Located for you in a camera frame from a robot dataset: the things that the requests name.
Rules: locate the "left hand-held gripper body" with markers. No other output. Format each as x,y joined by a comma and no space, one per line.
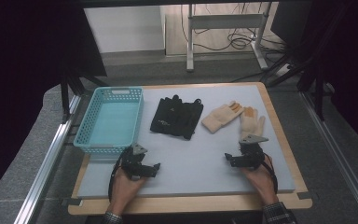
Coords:
133,163

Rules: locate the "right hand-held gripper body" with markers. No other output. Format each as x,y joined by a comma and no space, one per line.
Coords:
250,154

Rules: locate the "beige knit glove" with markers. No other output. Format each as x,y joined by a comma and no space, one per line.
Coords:
222,116
252,123

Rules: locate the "teal plastic basket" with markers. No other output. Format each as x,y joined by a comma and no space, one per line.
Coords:
113,123

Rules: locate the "black glove with logo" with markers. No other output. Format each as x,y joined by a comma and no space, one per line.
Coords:
166,116

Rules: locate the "plain black glove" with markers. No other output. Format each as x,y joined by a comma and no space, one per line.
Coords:
191,116

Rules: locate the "person's left hand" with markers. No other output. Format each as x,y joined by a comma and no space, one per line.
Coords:
124,189

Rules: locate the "person's right hand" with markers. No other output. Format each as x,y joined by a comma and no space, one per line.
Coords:
261,182

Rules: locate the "white power strip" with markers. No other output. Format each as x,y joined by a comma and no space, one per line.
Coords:
282,70

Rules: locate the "black tripod stand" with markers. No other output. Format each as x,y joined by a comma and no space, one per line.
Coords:
70,90

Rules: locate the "black metal stand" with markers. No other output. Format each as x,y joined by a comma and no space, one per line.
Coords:
310,68

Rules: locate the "white panel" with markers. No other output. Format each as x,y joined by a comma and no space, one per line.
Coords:
124,29

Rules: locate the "dark curtain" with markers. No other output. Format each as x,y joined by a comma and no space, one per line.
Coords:
28,62
354,62

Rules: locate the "aluminium rail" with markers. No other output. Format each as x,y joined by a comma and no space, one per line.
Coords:
48,158
338,155

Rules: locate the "white metal desk frame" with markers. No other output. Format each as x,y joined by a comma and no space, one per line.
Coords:
223,21

